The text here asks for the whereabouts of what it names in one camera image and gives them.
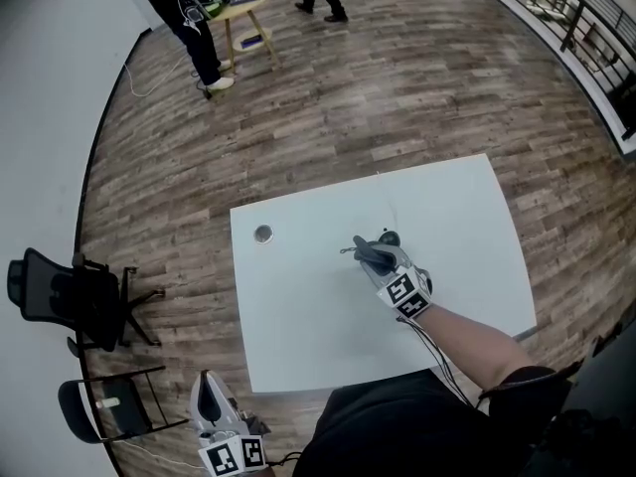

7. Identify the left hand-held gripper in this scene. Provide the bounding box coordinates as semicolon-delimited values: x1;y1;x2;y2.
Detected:
190;370;272;477

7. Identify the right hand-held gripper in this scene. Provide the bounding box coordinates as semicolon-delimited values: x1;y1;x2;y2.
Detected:
360;243;432;321

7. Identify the dark blue cloth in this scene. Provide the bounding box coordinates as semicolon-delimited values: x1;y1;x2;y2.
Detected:
340;235;397;275

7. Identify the person's right forearm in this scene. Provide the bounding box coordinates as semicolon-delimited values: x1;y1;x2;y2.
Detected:
414;303;536;397

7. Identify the black folding chair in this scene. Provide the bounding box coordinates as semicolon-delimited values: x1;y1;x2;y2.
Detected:
58;365;190;445

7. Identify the person's black clothing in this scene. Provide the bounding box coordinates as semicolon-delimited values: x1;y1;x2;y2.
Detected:
292;365;636;477

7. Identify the black office chair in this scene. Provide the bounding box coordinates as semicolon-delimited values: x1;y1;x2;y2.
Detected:
6;246;166;352

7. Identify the round wooden side table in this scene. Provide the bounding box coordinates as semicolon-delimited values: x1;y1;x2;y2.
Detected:
206;0;279;74

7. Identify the black metal railing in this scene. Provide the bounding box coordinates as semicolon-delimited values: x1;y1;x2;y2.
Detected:
446;0;636;143

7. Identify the white floor cable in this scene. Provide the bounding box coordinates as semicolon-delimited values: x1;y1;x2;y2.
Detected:
122;61;180;98
118;438;205;469

